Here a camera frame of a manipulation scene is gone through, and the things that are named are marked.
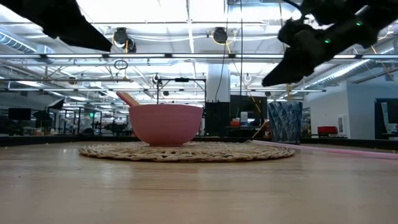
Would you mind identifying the grey faceted tumbler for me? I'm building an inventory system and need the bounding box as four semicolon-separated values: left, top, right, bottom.
267;101;303;144

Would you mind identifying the black cabinet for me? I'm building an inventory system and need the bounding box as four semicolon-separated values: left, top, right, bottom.
204;101;231;137

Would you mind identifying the black ceiling cable reel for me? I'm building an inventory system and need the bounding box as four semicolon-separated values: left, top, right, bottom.
213;27;228;44
112;27;137;54

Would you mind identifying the long ceiling light strip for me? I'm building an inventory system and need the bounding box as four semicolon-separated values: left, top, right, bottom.
0;53;398;60

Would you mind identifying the black screen panel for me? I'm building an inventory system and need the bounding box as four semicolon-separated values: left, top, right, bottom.
229;95;268;129

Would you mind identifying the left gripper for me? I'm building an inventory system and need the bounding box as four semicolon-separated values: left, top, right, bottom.
0;0;113;52

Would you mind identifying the round woven straw placemat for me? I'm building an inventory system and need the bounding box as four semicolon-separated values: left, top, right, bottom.
78;141;296;162

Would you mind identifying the spoon with yellow handle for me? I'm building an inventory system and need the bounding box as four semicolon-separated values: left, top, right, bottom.
124;91;141;107

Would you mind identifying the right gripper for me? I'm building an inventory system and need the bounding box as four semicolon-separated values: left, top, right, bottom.
262;17;379;87

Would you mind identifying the fork with pink handle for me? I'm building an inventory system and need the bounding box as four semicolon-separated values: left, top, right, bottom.
115;91;135;108

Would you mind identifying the red box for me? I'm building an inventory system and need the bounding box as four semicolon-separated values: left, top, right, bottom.
317;126;338;136

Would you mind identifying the white building column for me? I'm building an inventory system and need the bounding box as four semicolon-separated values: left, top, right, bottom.
206;63;231;103

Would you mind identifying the black table frame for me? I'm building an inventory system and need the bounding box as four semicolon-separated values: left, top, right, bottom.
0;135;398;151

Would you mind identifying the pink plastic bowl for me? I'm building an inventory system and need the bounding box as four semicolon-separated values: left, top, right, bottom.
128;103;204;147

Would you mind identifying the black metal rig frame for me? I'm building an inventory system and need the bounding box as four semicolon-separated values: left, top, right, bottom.
156;77;207;106

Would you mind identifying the thin black hanging cable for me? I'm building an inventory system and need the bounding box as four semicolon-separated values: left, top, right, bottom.
239;0;244;119

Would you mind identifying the black monitor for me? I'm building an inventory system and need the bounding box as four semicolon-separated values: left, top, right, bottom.
7;108;32;121

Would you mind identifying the silver ventilation duct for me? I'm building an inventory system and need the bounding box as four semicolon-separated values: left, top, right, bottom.
303;58;398;90

